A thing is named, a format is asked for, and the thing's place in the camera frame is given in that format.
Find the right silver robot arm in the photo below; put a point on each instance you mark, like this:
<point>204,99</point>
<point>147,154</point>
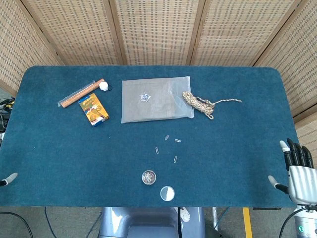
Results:
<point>307,220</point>

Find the white crumpled ball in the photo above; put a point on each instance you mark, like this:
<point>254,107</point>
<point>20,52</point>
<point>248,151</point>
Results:
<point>103,86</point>

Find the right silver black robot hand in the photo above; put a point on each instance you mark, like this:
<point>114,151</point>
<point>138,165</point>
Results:
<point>302,182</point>

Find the clear round plastic lid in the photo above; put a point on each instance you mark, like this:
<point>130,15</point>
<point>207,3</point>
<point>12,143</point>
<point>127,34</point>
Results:
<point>167,193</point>

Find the yellow card box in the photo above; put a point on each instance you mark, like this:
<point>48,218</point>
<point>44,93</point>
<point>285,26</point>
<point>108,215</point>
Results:
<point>94,110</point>

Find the wooden rod in plastic sleeve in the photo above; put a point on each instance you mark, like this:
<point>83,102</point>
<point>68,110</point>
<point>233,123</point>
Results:
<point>79,94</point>

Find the small blue white sticker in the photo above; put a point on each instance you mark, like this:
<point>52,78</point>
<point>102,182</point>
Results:
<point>144,97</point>

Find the blue grey robot torso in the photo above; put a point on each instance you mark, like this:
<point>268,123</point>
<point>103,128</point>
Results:
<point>148,223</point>

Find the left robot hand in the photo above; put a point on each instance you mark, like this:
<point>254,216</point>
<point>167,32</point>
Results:
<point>8,179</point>

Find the clear round paperclip container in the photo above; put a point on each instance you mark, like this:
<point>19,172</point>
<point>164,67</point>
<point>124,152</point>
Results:
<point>148,177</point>

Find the grey plastic zip bag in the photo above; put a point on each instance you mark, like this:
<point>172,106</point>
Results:
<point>153,104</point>

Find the woven bamboo folding screen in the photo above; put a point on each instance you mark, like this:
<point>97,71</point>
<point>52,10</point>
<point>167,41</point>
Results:
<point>158,29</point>

